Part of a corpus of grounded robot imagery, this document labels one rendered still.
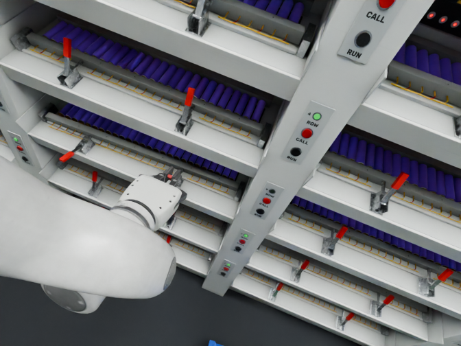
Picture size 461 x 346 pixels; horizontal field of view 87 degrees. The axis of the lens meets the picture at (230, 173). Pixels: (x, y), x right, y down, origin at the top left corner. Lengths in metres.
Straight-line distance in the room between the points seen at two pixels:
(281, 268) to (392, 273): 0.30
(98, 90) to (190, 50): 0.26
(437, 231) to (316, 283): 0.39
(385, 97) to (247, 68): 0.22
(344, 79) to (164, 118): 0.35
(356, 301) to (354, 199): 0.46
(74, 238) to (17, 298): 0.90
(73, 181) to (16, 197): 0.71
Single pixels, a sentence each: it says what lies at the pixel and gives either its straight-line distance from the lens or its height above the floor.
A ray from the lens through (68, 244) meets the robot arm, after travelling 0.28.
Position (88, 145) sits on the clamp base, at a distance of 0.76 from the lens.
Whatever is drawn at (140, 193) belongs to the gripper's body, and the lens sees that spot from 0.50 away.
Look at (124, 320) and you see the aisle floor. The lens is 1.07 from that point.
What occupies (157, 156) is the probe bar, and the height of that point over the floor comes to 0.56.
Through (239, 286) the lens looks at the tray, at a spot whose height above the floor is 0.13.
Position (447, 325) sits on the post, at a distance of 1.05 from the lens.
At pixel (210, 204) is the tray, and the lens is 0.65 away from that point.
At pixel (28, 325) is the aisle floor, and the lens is 1.13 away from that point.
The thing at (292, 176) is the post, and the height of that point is 0.73.
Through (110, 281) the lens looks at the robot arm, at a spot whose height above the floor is 0.76.
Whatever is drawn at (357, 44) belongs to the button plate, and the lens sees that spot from 0.39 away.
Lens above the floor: 1.04
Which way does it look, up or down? 44 degrees down
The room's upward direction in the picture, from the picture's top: 20 degrees clockwise
